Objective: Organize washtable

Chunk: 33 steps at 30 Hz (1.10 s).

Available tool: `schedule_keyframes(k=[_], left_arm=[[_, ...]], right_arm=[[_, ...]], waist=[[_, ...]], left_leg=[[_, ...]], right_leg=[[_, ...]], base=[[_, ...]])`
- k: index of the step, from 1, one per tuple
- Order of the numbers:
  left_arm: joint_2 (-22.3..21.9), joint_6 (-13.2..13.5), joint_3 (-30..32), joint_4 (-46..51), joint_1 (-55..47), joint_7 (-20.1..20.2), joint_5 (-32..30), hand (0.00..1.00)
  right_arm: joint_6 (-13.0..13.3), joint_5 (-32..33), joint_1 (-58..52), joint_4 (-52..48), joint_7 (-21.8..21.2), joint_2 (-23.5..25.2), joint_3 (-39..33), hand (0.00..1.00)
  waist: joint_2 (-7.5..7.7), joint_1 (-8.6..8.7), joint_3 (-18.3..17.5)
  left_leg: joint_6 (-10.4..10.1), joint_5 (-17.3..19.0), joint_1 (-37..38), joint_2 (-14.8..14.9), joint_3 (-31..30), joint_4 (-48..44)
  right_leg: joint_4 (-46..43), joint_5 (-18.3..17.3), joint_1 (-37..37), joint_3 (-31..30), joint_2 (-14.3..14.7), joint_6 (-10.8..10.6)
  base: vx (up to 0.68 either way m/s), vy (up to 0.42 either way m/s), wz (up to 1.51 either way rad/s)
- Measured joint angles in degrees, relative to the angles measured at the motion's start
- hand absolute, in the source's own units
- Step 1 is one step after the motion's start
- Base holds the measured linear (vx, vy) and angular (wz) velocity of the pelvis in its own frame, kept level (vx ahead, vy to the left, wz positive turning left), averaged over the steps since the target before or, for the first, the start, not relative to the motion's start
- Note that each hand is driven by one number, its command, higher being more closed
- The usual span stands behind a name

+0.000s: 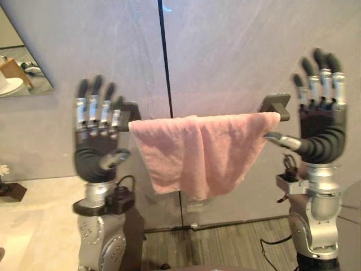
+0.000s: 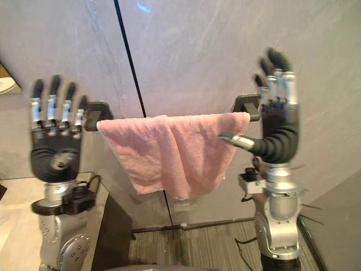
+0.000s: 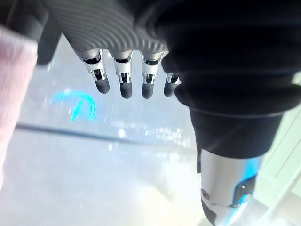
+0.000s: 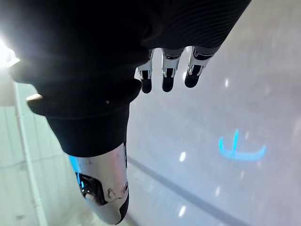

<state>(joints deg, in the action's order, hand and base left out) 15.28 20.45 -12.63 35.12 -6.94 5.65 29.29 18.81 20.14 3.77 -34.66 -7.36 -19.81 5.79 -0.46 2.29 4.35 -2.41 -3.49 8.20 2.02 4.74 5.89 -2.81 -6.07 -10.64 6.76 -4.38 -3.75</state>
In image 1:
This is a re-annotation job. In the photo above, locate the dark wooden block stand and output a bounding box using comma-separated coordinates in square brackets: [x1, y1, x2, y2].
[0, 181, 28, 203]

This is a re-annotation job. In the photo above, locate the black floor cable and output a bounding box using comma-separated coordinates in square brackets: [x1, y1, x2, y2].
[259, 238, 298, 265]

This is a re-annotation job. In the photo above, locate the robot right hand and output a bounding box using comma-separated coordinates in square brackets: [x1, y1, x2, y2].
[263, 47, 347, 168]

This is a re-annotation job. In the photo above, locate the pink towel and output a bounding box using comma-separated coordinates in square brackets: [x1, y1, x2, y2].
[128, 111, 281, 202]

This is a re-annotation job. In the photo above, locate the black vertical wall strip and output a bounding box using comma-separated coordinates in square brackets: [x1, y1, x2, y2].
[157, 0, 186, 228]

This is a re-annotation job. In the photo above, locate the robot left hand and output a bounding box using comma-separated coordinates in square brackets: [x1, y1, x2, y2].
[72, 74, 131, 183]

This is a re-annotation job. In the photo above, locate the dark towel bar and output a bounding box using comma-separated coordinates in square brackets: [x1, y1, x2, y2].
[112, 93, 292, 133]

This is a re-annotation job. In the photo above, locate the wall mirror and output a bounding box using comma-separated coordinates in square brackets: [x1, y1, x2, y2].
[0, 5, 56, 99]

